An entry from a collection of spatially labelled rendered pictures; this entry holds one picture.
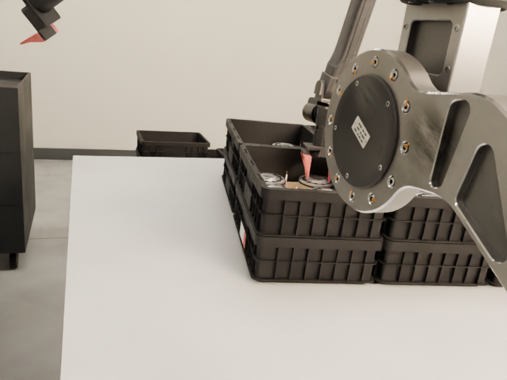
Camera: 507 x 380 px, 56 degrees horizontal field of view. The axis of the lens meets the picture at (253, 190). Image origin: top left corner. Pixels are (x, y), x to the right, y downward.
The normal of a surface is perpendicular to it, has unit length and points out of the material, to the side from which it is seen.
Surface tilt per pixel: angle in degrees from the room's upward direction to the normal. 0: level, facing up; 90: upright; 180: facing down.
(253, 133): 90
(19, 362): 0
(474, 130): 90
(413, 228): 90
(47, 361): 0
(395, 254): 90
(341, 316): 0
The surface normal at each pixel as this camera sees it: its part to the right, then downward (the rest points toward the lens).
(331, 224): 0.15, 0.33
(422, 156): -0.94, 0.00
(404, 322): 0.11, -0.94
